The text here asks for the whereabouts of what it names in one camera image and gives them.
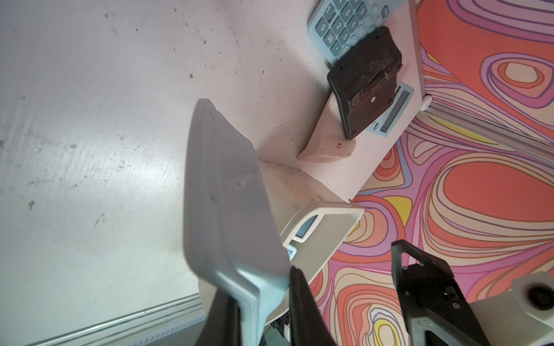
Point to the light blue calculator face down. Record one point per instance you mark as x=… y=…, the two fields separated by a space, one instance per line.
x=303 y=234

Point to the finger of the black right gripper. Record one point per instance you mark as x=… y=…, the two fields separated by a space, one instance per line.
x=434 y=308

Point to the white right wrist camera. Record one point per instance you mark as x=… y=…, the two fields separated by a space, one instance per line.
x=521 y=316

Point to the light blue calculator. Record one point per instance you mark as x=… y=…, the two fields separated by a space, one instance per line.
x=230 y=235

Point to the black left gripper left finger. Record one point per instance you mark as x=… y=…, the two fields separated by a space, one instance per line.
x=223 y=323

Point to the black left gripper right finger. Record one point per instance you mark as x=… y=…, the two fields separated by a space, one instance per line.
x=307 y=325

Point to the teal calculator with display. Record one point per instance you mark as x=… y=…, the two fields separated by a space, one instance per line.
x=388 y=120

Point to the teal calculator at back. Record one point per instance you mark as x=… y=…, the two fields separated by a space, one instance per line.
x=336 y=26

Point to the cream plastic storage box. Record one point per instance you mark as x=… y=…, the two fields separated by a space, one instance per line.
x=294 y=197

